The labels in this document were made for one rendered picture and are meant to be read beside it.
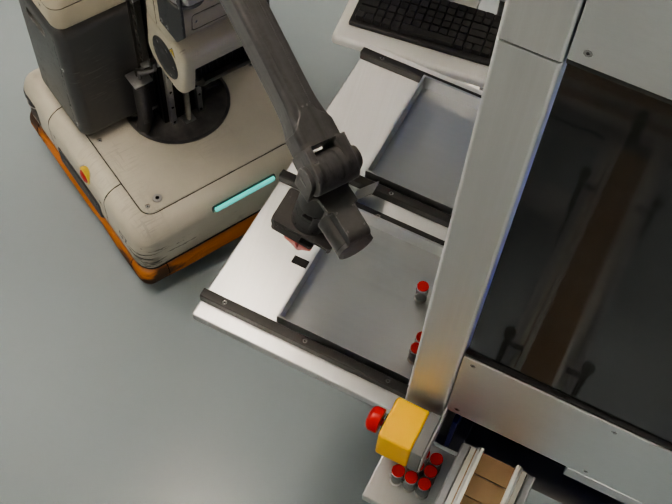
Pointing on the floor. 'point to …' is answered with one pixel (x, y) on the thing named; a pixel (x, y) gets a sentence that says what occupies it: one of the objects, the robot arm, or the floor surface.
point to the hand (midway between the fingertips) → (300, 244)
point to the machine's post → (492, 183)
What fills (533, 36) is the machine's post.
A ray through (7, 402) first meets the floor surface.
